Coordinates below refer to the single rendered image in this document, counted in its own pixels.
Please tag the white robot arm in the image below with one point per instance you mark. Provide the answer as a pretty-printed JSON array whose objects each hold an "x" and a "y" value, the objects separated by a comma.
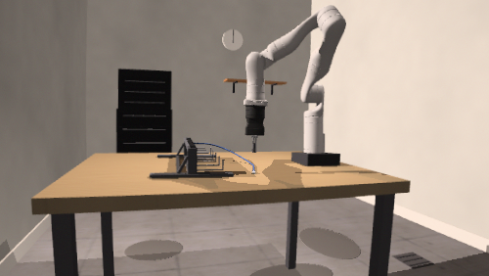
[{"x": 332, "y": 24}]

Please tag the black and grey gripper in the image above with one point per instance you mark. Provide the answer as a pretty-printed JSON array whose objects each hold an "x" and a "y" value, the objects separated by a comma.
[{"x": 255, "y": 104}]

